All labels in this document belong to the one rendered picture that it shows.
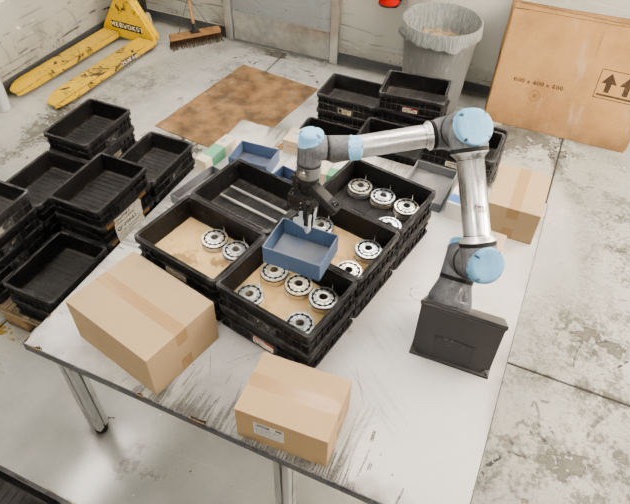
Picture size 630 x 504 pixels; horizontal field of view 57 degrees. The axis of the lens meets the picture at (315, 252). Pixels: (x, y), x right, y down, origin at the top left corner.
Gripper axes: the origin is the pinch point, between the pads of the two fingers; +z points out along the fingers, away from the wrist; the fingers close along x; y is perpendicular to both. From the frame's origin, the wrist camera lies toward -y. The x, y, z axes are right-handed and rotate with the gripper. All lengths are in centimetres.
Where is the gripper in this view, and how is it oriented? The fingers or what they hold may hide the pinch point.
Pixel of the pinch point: (310, 230)
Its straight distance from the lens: 192.0
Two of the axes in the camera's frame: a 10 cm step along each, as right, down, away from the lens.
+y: -9.0, -3.2, 3.0
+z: -0.7, 7.7, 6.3
